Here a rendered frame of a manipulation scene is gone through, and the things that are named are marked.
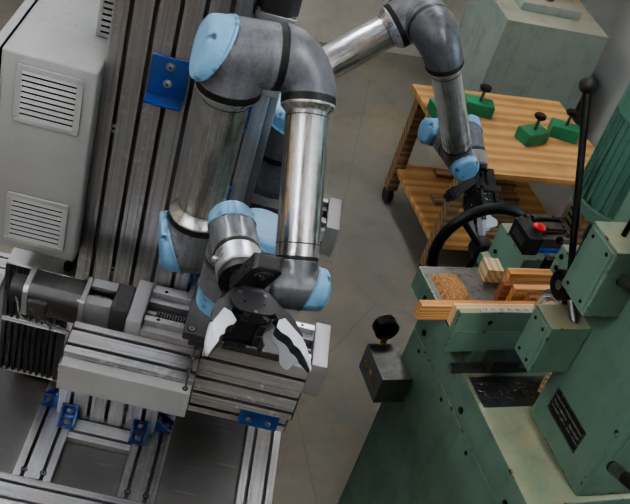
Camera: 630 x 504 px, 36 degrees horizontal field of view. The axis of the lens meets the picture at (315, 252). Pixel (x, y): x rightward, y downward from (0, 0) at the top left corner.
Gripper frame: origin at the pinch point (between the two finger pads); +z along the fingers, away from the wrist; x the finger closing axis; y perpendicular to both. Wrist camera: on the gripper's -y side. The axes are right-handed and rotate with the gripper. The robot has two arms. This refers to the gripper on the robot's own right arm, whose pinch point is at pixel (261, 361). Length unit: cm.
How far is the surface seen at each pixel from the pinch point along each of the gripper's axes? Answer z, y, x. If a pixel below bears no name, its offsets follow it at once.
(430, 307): -48, 23, -53
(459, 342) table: -45, 29, -62
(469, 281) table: -62, 25, -68
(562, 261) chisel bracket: -54, 9, -79
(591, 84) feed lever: -56, -30, -63
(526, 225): -70, 12, -79
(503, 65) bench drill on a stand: -256, 52, -165
